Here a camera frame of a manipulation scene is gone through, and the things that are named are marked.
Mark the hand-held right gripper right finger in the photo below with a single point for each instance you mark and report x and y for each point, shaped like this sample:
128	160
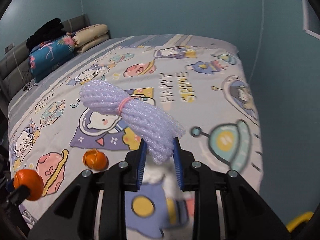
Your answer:
178	165

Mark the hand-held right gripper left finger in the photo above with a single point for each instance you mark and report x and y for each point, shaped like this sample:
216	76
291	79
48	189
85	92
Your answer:
141	167

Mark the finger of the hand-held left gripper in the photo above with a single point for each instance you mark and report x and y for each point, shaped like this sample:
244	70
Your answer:
18	195

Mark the orange mandarin fruit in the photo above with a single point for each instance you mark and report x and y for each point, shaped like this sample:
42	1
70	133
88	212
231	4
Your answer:
27	183

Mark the purple foam net bundle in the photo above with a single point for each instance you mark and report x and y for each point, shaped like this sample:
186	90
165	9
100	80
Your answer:
150	127

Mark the orange tangerine on bed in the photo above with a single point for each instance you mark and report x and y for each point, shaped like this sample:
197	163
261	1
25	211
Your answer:
96	161

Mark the pink rubber band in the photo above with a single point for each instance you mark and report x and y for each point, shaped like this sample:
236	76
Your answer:
122	107

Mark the cartoon printed bedsheet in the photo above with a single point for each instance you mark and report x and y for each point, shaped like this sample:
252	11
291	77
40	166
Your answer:
205	100

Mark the grey padded headboard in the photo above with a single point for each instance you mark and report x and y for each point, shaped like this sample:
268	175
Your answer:
15	65

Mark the beige pillow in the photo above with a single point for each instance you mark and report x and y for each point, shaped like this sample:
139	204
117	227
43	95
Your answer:
91	31
93	43

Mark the yellow object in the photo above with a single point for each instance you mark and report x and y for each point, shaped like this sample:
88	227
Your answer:
298	221

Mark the blue floral pillow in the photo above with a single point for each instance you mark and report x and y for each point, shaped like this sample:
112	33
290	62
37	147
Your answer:
50	55

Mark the black clothing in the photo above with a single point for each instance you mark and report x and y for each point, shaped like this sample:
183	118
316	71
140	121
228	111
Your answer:
45	32

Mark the wall socket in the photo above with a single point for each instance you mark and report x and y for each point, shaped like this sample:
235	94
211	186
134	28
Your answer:
9	48

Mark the white window frame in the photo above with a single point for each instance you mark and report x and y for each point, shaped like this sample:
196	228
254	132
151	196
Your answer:
310	17

